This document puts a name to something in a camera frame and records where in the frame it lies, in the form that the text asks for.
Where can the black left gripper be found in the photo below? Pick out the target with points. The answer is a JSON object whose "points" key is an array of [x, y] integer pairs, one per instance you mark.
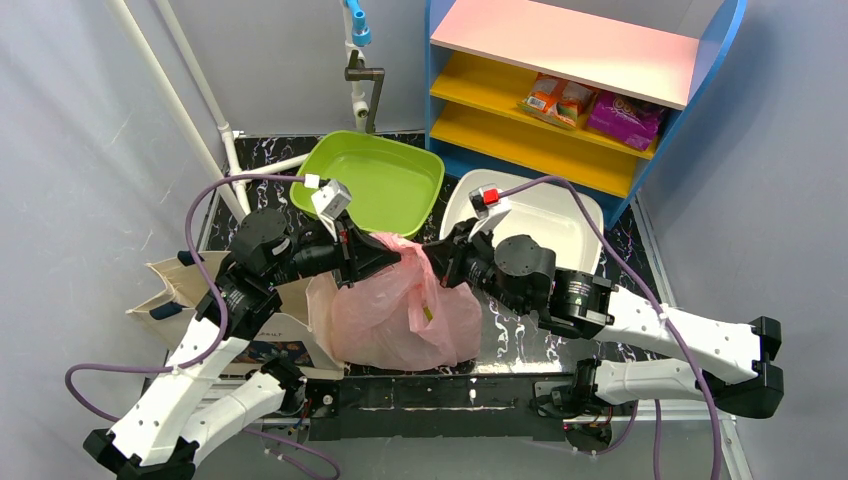
{"points": [[354, 255]]}

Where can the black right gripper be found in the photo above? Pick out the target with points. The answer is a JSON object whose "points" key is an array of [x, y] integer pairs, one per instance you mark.
{"points": [[454, 255]]}

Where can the pink plastic grocery bag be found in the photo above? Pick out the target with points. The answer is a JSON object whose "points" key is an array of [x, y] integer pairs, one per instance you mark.
{"points": [[398, 319]]}

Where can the orange snack packet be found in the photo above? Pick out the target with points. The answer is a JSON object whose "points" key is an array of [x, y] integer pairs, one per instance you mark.
{"points": [[557, 101]]}

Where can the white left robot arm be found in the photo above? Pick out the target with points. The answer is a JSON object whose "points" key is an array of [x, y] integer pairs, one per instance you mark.
{"points": [[165, 435]]}

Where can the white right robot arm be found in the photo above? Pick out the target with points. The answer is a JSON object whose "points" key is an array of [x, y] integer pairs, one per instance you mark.
{"points": [[726, 365]]}

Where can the green plastic tray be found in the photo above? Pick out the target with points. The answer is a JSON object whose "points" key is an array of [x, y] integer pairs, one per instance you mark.
{"points": [[394, 185]]}

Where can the white plastic tray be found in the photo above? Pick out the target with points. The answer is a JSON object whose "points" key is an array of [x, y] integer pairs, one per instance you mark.
{"points": [[546, 212]]}

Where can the blue yellow pink shelf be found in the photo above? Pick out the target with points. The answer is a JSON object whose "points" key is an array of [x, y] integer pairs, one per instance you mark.
{"points": [[483, 56]]}

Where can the purple snack packet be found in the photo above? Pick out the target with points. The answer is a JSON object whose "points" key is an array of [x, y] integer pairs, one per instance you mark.
{"points": [[634, 122]]}

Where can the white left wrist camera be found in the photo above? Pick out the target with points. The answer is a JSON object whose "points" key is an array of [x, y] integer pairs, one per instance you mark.
{"points": [[330, 199]]}

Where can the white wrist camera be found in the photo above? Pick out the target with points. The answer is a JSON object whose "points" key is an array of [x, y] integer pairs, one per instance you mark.
{"points": [[330, 199], [490, 208]]}

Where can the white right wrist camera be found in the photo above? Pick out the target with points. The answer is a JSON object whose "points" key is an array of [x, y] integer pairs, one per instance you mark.
{"points": [[490, 208]]}

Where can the black metal base rail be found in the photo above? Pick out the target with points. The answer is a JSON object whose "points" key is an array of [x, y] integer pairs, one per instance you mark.
{"points": [[455, 406]]}

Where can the metal faucet bracket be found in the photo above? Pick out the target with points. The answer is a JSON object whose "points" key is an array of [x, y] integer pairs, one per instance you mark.
{"points": [[367, 85]]}

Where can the white pvc pipe frame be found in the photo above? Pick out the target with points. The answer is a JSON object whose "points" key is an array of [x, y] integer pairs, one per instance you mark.
{"points": [[155, 31]]}

